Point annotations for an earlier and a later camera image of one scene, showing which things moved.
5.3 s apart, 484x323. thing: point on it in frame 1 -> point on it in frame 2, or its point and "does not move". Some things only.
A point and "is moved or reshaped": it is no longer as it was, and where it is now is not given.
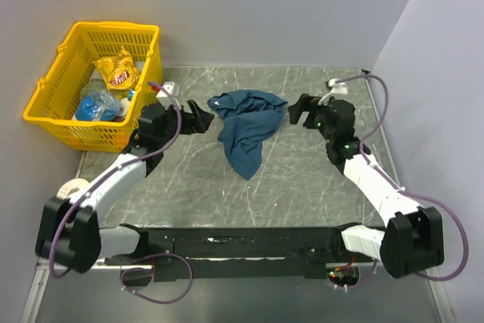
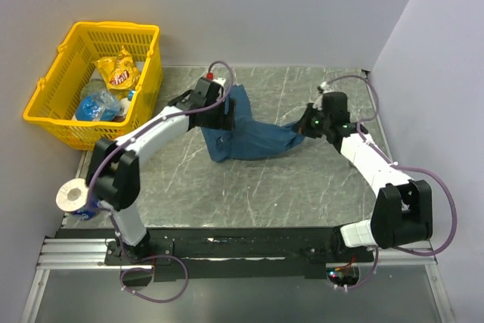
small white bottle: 124,106 does not move
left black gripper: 199,123 -> 225,122
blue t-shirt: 249,116 is moved or reshaped
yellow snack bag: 120,72 does not move
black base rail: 178,252 does not move
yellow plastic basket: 55,101 does not move
